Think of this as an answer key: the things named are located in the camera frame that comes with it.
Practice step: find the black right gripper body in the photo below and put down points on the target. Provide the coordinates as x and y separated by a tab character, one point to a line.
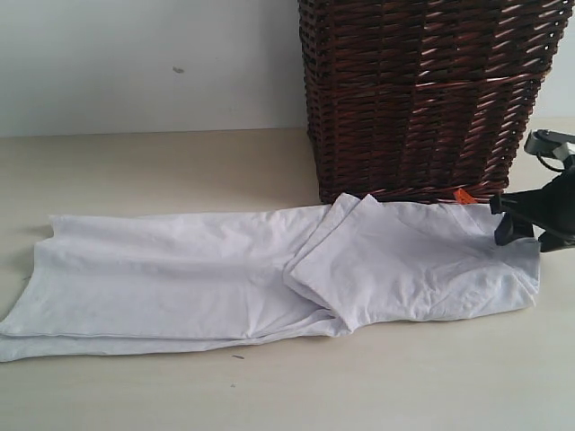
553	209

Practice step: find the white t-shirt red lettering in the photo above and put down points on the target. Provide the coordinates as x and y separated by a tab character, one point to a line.
184	283

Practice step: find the dark brown wicker basket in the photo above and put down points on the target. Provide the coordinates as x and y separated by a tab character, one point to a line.
415	100

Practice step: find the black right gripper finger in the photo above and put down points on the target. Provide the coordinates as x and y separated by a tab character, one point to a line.
512	229
523	203

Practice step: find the orange t-shirt tag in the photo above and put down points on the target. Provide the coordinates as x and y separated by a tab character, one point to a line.
464	198

